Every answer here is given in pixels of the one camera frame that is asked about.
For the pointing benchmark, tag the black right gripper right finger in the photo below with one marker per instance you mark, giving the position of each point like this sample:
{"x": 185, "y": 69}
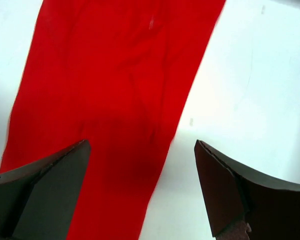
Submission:
{"x": 243, "y": 203}

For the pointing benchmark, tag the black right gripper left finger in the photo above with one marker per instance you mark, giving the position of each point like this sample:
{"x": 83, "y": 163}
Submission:
{"x": 38, "y": 200}

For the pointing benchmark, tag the red t shirt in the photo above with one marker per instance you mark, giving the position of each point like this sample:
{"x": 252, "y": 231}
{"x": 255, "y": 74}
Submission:
{"x": 116, "y": 73}

